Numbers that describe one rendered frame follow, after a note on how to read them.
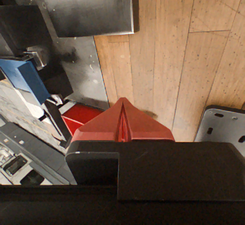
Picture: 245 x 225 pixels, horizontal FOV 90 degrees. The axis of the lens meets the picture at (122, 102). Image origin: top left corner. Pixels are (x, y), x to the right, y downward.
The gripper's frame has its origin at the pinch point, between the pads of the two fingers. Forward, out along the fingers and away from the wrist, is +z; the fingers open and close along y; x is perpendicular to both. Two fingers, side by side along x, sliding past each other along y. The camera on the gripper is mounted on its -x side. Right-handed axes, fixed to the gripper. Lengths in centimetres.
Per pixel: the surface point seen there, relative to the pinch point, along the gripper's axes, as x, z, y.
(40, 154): 463, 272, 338
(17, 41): -3.5, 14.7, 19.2
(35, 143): 465, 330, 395
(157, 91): 3.4, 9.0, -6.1
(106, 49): -2.5, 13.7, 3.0
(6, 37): -4.3, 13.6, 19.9
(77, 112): 14.6, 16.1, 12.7
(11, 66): 0.8, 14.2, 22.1
